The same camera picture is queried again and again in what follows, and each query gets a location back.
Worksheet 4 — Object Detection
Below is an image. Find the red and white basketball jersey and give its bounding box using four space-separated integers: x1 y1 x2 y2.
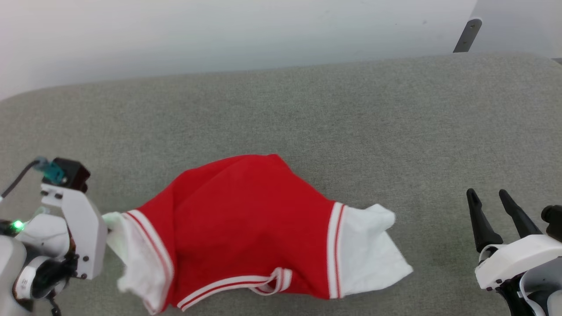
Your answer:
102 154 414 315

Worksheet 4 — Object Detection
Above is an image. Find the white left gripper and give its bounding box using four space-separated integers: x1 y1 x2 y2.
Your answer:
13 183 108 303

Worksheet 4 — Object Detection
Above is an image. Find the grey metal wall bracket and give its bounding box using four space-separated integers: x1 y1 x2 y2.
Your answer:
453 18 483 53

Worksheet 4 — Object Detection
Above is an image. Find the grey fabric sofa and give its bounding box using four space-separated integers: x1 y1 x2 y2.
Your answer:
0 53 562 316

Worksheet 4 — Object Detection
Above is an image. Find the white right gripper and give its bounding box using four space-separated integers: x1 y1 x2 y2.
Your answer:
466 189 562 290

